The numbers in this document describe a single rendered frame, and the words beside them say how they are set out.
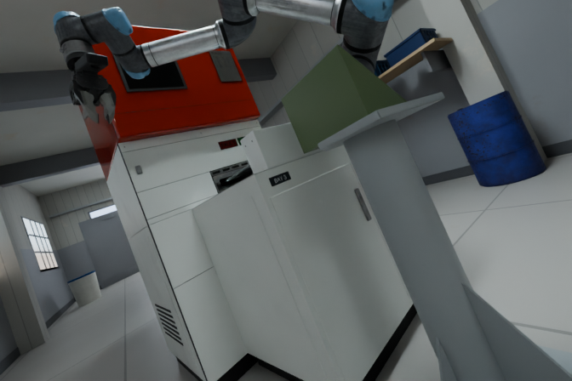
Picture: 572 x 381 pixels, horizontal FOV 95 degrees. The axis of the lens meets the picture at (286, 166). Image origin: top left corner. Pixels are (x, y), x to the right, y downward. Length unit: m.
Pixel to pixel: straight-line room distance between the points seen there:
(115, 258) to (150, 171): 9.10
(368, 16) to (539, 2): 2.83
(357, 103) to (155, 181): 1.01
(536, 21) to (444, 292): 3.01
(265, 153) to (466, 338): 0.74
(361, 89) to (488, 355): 0.74
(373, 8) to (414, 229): 0.57
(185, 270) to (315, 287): 0.67
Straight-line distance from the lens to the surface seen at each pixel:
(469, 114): 2.93
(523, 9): 3.57
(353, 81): 0.70
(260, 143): 0.89
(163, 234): 1.35
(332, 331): 0.98
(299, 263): 0.88
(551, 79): 3.51
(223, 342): 1.47
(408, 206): 0.76
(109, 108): 0.87
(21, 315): 5.74
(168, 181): 1.40
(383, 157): 0.74
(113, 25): 0.99
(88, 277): 8.12
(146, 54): 1.05
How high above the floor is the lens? 0.75
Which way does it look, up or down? 4 degrees up
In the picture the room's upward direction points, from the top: 23 degrees counter-clockwise
